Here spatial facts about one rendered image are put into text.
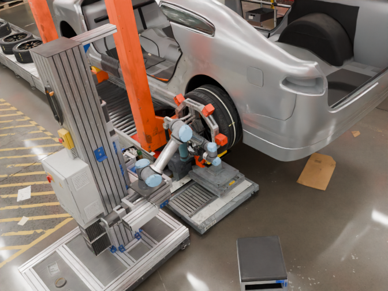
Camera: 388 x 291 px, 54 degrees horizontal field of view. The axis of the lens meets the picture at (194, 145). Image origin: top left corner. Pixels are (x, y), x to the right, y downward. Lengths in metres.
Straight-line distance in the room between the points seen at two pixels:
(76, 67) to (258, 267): 1.94
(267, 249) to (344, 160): 1.80
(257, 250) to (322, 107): 1.22
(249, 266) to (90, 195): 1.31
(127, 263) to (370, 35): 3.27
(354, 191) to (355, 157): 0.57
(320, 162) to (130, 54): 2.41
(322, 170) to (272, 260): 1.59
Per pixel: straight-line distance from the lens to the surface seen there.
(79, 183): 2.81
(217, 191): 3.89
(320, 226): 3.81
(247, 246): 3.17
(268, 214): 3.87
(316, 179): 4.27
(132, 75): 3.49
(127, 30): 3.37
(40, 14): 5.11
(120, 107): 5.45
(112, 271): 3.40
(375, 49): 4.48
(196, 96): 3.47
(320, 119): 3.06
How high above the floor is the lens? 2.83
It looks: 36 degrees down
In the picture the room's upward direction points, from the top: 8 degrees counter-clockwise
